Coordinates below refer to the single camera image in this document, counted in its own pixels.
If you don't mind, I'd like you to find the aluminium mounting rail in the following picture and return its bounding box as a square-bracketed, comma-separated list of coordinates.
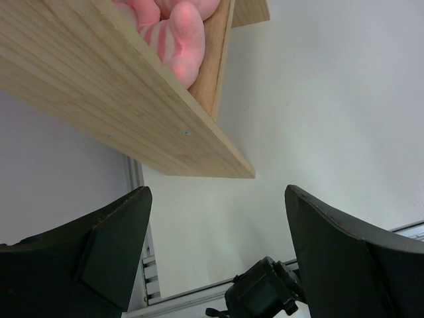
[121, 221, 423, 317]

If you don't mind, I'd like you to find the wooden two-tier shelf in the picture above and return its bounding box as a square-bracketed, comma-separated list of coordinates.
[1, 1, 270, 178]

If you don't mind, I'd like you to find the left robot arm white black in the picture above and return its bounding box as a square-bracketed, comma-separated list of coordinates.
[1, 185, 423, 317]

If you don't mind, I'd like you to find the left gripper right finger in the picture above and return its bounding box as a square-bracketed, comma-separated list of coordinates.
[284, 185, 423, 317]

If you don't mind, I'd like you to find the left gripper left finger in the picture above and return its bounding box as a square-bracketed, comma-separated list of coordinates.
[1, 186, 152, 317]

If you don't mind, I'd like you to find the pink striped plush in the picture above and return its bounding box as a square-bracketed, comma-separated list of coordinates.
[113, 0, 220, 88]

